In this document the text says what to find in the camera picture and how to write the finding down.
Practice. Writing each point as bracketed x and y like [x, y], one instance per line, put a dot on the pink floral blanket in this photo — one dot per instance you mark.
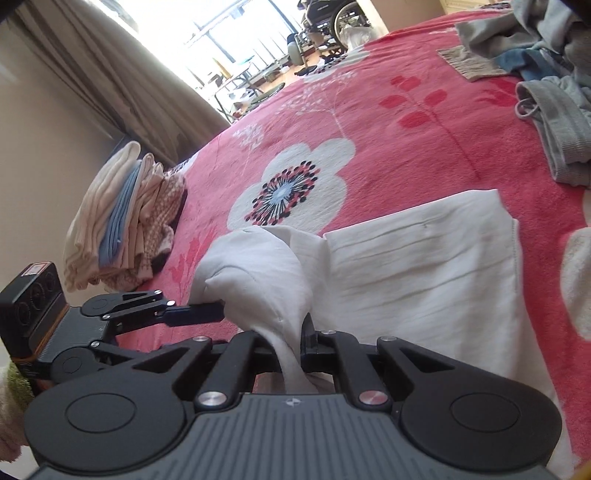
[390, 128]

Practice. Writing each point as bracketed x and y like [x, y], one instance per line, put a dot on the wheelchair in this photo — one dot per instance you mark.
[324, 21]

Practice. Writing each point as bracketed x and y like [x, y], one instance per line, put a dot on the stack of folded clothes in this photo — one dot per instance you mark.
[124, 222]

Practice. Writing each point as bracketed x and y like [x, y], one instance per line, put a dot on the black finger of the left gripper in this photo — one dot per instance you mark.
[165, 312]
[114, 305]

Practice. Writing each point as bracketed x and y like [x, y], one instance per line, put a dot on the beige curtain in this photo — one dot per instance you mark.
[117, 77]

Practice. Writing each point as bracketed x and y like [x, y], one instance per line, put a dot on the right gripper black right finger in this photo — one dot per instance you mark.
[372, 377]

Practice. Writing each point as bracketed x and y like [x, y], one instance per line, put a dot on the grey clothes pile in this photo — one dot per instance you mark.
[547, 45]

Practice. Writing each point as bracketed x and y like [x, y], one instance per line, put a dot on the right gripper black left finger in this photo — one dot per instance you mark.
[212, 375]

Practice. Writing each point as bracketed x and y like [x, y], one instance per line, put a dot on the white garment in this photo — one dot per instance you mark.
[446, 276]

